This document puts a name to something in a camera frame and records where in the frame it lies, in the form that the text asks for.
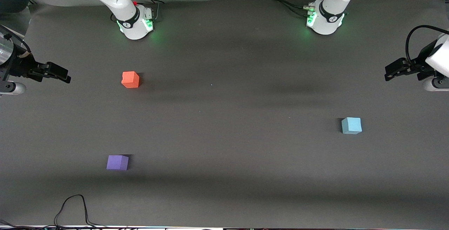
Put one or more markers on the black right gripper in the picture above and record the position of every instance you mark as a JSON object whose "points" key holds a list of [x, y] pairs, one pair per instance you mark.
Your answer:
{"points": [[21, 67]]}

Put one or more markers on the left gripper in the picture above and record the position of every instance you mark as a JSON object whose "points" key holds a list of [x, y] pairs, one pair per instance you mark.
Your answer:
{"points": [[419, 65]]}

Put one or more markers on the orange foam block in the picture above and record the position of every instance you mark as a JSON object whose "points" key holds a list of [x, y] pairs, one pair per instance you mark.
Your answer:
{"points": [[130, 79]]}

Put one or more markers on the light blue foam block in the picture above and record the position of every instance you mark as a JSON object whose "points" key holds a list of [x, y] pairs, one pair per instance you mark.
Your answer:
{"points": [[351, 125]]}

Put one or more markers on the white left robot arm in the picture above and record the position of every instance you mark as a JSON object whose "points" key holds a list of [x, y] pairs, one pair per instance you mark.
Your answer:
{"points": [[331, 9]]}

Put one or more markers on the purple foam block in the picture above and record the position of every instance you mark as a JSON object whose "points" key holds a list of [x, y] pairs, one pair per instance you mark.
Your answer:
{"points": [[117, 162]]}

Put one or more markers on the dark grey table mat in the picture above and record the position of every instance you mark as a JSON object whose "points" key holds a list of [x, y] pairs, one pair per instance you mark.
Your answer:
{"points": [[224, 135]]}

